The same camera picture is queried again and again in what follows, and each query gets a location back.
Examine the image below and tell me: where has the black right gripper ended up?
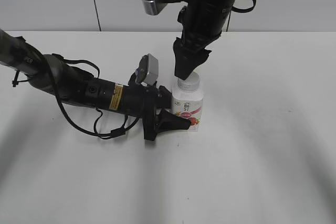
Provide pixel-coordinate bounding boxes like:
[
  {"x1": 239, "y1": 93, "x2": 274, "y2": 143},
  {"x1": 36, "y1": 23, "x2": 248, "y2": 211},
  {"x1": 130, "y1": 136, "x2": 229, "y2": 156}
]
[{"x1": 173, "y1": 0, "x2": 231, "y2": 80}]

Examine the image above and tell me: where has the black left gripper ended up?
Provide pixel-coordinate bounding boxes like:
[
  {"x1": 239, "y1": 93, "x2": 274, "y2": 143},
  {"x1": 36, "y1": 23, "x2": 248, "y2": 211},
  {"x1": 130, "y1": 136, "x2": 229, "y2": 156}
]
[{"x1": 122, "y1": 83, "x2": 191, "y2": 141}]

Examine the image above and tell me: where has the white yogurt drink bottle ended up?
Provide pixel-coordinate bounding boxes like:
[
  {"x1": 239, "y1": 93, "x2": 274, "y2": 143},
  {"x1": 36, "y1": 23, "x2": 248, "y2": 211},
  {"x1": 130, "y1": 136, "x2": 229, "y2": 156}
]
[{"x1": 172, "y1": 78, "x2": 204, "y2": 131}]

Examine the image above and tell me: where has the white bottle cap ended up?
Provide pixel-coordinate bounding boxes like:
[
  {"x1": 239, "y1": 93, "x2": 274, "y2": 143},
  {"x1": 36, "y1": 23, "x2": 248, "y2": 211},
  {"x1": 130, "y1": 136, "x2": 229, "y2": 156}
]
[{"x1": 177, "y1": 72, "x2": 201, "y2": 92}]

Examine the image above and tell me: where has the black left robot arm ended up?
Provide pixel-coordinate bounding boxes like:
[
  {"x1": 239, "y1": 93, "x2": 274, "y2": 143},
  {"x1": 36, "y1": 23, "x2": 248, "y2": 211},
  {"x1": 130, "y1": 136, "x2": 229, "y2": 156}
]
[{"x1": 1, "y1": 30, "x2": 191, "y2": 141}]

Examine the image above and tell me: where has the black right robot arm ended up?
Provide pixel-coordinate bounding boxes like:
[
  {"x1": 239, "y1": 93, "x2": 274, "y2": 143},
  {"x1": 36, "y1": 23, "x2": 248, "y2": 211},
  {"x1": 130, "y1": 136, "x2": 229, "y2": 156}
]
[{"x1": 173, "y1": 0, "x2": 235, "y2": 80}]

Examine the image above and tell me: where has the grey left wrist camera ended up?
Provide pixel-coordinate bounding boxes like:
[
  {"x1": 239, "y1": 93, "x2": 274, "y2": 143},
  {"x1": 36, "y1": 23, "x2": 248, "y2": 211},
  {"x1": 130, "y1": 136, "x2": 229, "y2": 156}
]
[{"x1": 135, "y1": 54, "x2": 159, "y2": 86}]

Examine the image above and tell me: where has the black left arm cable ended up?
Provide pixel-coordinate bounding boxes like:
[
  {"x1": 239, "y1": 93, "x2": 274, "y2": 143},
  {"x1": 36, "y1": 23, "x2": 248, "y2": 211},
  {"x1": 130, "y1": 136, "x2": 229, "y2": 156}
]
[{"x1": 12, "y1": 56, "x2": 146, "y2": 140}]

